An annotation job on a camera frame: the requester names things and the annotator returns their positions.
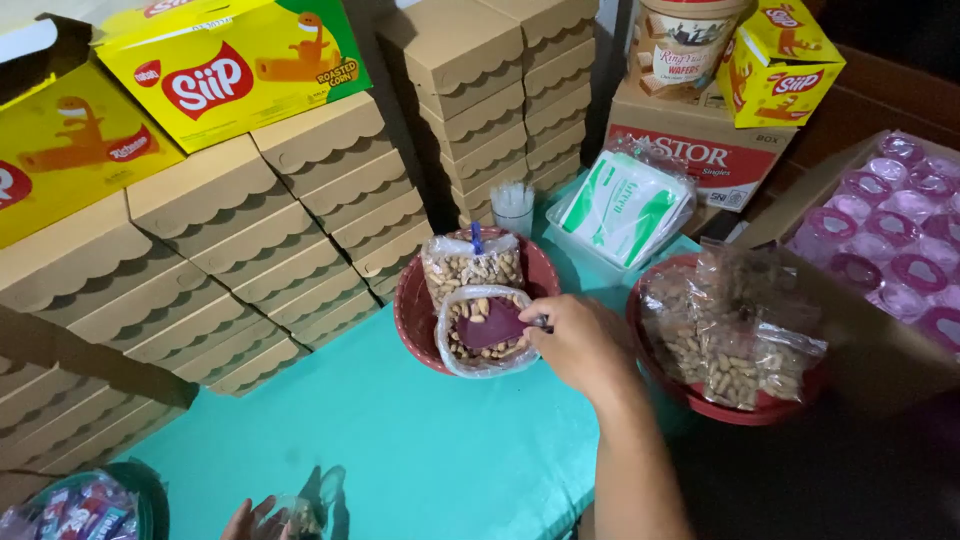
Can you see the person's left hand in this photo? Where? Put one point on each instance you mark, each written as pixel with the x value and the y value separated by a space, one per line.
pixel 244 525

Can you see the person's right hand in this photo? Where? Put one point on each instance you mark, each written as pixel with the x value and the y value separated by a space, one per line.
pixel 585 345

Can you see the person's left fingers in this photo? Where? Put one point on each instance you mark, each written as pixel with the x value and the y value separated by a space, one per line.
pixel 241 519

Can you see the person's right fingers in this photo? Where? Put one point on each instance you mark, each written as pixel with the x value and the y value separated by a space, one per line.
pixel 536 313

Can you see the maroon plastic scoop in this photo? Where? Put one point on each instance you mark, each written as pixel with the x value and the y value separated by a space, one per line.
pixel 487 326

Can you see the small clear peanut bag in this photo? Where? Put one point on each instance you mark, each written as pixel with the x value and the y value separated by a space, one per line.
pixel 300 517

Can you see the open clear bag of peanuts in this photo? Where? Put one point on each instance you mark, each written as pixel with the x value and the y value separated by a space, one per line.
pixel 480 360

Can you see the tied clear bag of peanuts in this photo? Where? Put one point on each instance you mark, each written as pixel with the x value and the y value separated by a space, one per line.
pixel 465 270

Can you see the green plastic basket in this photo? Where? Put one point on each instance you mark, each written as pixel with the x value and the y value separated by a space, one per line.
pixel 154 495

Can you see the blue bag tie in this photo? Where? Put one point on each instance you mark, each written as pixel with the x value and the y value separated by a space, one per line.
pixel 476 238

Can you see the clear cup of white straws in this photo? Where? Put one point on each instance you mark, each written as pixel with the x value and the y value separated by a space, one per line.
pixel 514 206

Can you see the red plastic basket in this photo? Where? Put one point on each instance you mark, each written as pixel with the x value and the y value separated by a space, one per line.
pixel 412 315
pixel 750 414

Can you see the bag of green white packets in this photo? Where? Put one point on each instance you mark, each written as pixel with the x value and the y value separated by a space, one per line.
pixel 626 206

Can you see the heap of wrapped candies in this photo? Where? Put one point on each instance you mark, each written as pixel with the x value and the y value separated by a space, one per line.
pixel 82 514

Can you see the teal tablecloth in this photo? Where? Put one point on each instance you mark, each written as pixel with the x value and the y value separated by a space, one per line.
pixel 420 465

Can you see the pile of small peanut packets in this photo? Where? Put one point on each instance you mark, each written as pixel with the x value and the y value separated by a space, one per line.
pixel 727 367

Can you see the red and white cardboard carton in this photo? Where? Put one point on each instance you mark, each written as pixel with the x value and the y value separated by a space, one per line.
pixel 712 157

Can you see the stack of brown cardboard boxes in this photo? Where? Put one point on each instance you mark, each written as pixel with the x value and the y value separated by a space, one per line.
pixel 480 82
pixel 225 247

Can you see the round wafer tub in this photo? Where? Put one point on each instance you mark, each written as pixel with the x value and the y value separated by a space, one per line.
pixel 679 49

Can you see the brown carton with open flaps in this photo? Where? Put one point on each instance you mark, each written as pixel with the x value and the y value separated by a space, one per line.
pixel 862 352

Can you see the small yellow snack box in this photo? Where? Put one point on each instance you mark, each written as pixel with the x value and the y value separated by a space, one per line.
pixel 787 75

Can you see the group of purple-lidded water cups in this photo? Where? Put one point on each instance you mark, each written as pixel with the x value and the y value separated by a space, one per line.
pixel 900 232

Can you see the yellow red snack box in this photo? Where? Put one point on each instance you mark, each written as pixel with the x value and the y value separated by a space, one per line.
pixel 75 157

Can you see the large yellow green snack box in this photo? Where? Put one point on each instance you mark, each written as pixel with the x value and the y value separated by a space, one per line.
pixel 217 75

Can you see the dark brown wooden furniture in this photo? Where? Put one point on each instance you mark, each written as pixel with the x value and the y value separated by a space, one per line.
pixel 900 82

